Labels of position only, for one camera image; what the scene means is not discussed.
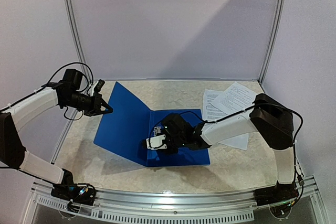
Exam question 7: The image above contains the right aluminium corner post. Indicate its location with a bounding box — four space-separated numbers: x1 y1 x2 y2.
258 0 285 86

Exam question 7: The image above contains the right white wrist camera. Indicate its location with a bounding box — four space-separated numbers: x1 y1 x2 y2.
141 134 167 151

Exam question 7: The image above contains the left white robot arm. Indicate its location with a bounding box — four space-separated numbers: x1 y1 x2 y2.
1 69 113 200

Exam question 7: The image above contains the aluminium corner post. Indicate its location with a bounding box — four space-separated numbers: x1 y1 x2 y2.
258 0 285 86
59 0 92 83

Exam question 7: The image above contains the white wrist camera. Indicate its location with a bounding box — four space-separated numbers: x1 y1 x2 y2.
141 134 167 151
86 79 105 97

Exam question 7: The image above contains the aluminium front rail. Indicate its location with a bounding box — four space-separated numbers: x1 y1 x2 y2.
30 174 318 214

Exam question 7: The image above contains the printed paper sheet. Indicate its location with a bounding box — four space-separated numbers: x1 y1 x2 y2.
202 89 239 121
211 82 258 115

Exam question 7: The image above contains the blue file folder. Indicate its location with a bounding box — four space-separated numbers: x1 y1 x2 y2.
93 82 211 167

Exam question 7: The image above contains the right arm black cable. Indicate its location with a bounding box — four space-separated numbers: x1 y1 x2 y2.
154 104 305 204

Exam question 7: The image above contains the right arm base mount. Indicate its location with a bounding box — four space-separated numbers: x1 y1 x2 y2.
253 183 299 207

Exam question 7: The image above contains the left aluminium corner post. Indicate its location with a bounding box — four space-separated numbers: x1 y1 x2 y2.
59 0 92 83

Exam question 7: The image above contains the bottom white paper sheet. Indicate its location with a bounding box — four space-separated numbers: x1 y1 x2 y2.
218 133 249 151

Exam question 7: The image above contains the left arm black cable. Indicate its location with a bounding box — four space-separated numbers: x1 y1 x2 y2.
41 62 94 121

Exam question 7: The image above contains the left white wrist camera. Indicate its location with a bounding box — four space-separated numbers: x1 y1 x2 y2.
86 79 105 97

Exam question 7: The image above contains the perforated white cable tray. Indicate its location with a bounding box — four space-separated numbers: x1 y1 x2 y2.
31 196 255 223

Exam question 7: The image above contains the folder metal clip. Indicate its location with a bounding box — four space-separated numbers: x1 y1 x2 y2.
153 126 162 136

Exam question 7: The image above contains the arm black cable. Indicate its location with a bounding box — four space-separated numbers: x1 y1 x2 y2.
41 62 94 121
154 104 305 204

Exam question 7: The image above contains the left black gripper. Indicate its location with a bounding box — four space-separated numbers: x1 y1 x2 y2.
62 91 113 116

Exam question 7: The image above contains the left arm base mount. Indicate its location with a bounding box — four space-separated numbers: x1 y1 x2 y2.
51 183 97 206

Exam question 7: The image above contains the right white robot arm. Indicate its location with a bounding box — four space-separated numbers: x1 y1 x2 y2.
146 93 295 201

